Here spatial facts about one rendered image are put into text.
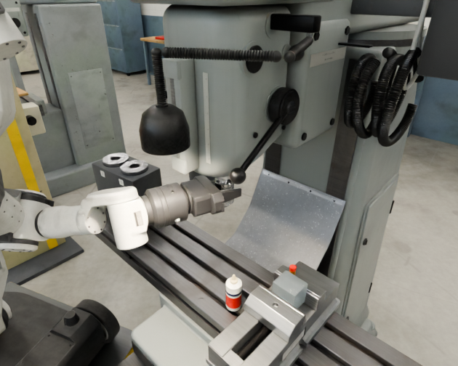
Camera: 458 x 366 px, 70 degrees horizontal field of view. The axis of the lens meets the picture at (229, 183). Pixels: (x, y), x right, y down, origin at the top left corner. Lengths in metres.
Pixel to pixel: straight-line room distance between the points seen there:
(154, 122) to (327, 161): 0.68
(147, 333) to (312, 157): 0.70
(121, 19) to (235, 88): 7.36
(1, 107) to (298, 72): 0.53
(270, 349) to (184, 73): 0.56
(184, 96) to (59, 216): 0.39
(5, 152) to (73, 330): 1.31
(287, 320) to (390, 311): 1.59
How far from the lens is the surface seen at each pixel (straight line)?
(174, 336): 1.01
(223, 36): 0.56
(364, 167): 1.02
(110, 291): 2.32
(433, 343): 2.27
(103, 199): 0.70
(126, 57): 7.98
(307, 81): 0.71
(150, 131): 0.46
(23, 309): 1.60
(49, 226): 0.81
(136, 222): 0.69
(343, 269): 1.24
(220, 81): 0.57
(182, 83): 0.58
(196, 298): 0.93
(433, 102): 4.89
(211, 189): 0.73
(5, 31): 0.60
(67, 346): 1.38
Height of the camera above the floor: 1.65
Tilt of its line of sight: 30 degrees down
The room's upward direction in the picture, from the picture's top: straight up
